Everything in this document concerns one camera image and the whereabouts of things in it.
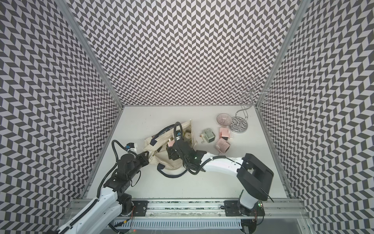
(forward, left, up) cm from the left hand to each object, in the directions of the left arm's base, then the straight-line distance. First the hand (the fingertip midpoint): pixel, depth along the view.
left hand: (149, 153), depth 84 cm
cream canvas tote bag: (+2, -5, +6) cm, 9 cm away
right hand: (+1, -15, +3) cm, 15 cm away
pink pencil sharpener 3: (+1, -14, +10) cm, 17 cm away
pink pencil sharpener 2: (+6, -44, -3) cm, 45 cm away
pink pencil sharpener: (+16, -47, -3) cm, 50 cm away
